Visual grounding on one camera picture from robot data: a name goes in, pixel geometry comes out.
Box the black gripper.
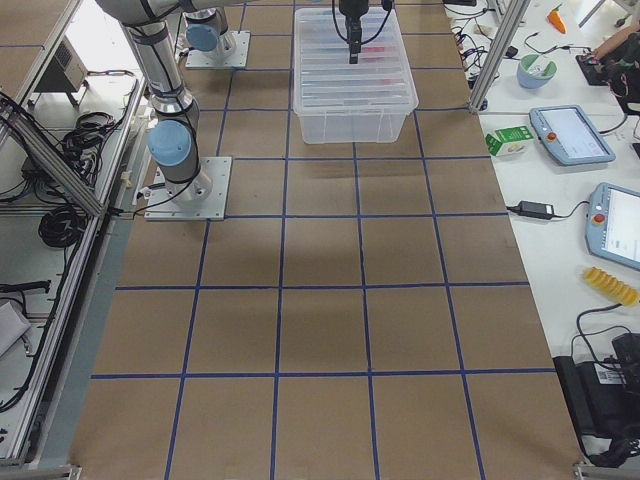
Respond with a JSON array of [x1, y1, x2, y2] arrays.
[[338, 0, 369, 64]]

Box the clear plastic box lid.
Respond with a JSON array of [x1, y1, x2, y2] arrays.
[[292, 6, 420, 114]]

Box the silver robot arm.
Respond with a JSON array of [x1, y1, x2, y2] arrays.
[[98, 1, 238, 203], [183, 7, 236, 57]]

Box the clear plastic storage box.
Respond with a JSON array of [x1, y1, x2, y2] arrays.
[[293, 7, 419, 144]]

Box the grey control box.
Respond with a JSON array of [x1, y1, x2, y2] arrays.
[[34, 36, 89, 107]]

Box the person hand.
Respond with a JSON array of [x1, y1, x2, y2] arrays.
[[592, 23, 640, 59]]

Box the green blue bowl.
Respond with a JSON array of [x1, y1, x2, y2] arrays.
[[516, 54, 557, 90]]

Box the green white carton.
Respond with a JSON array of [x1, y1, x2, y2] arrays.
[[485, 125, 534, 157]]

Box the orange toy carrot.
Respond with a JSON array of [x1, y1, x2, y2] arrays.
[[546, 4, 567, 34]]

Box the far teach pendant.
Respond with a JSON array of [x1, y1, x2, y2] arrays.
[[529, 105, 616, 166]]

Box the teach pendant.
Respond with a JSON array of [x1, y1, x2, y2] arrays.
[[529, 105, 616, 166], [585, 182, 640, 270]]

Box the black joystick controller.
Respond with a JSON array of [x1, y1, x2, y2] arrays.
[[575, 53, 616, 86]]

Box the black power adapter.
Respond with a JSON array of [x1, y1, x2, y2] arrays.
[[507, 200, 555, 220]]

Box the near teach pendant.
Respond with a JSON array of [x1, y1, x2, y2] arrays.
[[585, 182, 640, 270]]

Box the yellow toy corn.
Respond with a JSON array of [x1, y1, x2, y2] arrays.
[[583, 267, 639, 306]]

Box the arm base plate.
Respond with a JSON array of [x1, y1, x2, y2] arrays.
[[186, 27, 250, 70], [143, 156, 232, 221]]

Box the aluminium frame post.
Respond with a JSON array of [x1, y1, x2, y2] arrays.
[[468, 0, 530, 114]]

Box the aluminium frame rail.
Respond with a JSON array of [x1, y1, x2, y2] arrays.
[[1, 93, 105, 217]]

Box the coiled black cables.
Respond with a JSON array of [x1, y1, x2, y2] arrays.
[[37, 203, 88, 249]]

